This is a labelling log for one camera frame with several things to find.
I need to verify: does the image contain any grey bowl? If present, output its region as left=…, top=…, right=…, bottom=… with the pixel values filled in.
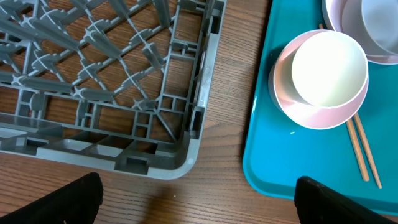
left=361, top=0, right=397, bottom=55

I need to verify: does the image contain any wooden chopstick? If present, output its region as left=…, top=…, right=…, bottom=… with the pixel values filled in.
left=318, top=23, right=371, bottom=182
left=353, top=113, right=382, bottom=189

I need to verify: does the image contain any teal plastic serving tray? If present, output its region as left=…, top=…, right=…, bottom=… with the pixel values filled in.
left=243, top=0, right=397, bottom=215

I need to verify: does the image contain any pink bowl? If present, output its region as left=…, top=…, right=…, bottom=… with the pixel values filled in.
left=268, top=29, right=369, bottom=130

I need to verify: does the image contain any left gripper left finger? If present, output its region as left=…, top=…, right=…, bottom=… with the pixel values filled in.
left=1, top=172, right=103, bottom=224

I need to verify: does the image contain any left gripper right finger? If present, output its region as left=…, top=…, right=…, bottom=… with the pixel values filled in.
left=294, top=176, right=395, bottom=224

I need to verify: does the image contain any grey plastic dish rack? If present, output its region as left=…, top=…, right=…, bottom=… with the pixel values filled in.
left=1, top=1, right=226, bottom=180

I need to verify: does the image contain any white paper cup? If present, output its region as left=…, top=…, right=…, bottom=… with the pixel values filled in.
left=291, top=30, right=369, bottom=108

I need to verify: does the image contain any white round plate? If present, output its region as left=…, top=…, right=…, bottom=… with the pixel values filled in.
left=321, top=0, right=397, bottom=65

